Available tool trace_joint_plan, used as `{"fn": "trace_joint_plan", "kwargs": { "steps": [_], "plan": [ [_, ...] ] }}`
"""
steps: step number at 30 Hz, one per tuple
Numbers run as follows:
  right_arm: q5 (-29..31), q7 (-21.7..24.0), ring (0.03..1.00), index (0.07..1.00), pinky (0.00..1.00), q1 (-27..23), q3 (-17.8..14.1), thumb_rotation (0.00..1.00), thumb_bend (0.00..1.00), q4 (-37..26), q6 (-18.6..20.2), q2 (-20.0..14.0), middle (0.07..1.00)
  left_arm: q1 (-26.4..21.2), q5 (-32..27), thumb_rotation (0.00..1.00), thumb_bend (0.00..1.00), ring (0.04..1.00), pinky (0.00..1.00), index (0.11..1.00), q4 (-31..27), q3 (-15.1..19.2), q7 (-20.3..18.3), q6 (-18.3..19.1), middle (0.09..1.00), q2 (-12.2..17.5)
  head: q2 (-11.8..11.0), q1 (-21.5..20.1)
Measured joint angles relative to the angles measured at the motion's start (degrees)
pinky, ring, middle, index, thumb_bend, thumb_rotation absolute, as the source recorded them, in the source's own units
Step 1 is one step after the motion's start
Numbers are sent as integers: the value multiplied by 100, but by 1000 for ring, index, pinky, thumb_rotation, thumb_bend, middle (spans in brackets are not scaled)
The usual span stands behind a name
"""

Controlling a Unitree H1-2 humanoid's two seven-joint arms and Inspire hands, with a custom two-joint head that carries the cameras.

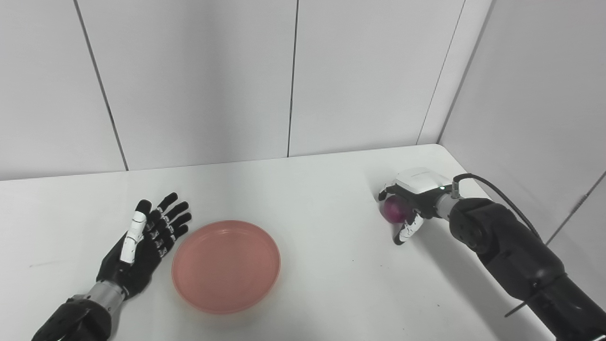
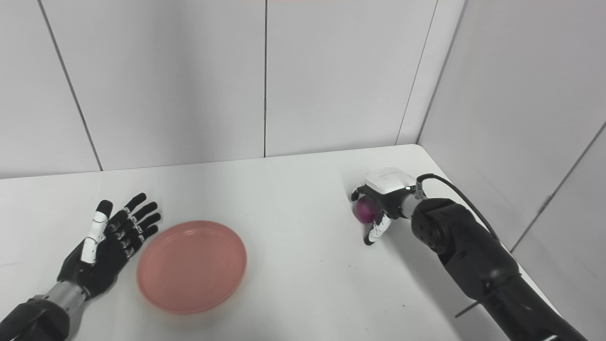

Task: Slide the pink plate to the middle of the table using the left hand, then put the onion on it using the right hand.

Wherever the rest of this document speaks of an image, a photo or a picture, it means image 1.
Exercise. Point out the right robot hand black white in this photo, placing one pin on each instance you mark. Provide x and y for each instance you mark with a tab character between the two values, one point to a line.
419	187

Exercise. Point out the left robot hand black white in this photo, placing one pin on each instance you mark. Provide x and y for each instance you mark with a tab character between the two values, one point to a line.
137	246

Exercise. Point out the purple red onion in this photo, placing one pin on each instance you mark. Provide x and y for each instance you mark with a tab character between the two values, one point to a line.
396	210

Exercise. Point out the pink round plate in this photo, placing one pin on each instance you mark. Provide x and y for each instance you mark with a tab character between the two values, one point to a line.
226	266

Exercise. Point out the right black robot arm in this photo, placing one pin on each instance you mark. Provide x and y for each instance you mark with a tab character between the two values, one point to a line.
516	255

